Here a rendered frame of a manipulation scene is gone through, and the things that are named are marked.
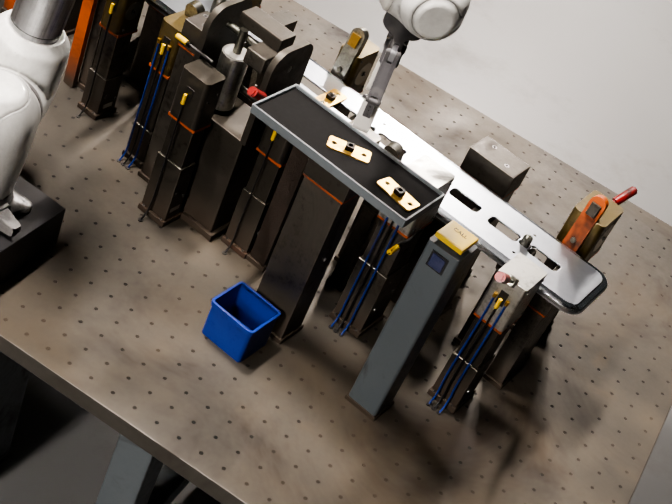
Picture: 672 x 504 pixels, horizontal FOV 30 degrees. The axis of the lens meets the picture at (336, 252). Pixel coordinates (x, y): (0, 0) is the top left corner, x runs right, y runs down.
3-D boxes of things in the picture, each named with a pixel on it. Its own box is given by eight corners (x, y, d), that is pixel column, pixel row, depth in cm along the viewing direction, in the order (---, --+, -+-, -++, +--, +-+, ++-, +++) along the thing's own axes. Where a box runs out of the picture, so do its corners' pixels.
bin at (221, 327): (269, 343, 254) (282, 313, 248) (238, 365, 246) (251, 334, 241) (229, 310, 257) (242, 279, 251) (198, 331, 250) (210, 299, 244)
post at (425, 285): (393, 404, 253) (480, 247, 226) (373, 421, 248) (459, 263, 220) (365, 380, 255) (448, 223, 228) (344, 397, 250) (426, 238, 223)
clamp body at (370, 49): (339, 162, 309) (389, 46, 288) (311, 178, 301) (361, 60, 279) (319, 147, 311) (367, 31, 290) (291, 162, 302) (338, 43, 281)
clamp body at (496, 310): (474, 396, 263) (549, 274, 241) (445, 422, 255) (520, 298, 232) (447, 374, 266) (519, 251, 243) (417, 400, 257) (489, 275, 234)
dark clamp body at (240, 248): (269, 245, 277) (325, 109, 253) (235, 266, 268) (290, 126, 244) (245, 226, 279) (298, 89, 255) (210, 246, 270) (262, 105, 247)
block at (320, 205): (302, 328, 260) (378, 164, 233) (279, 345, 254) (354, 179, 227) (267, 299, 263) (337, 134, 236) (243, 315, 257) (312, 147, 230)
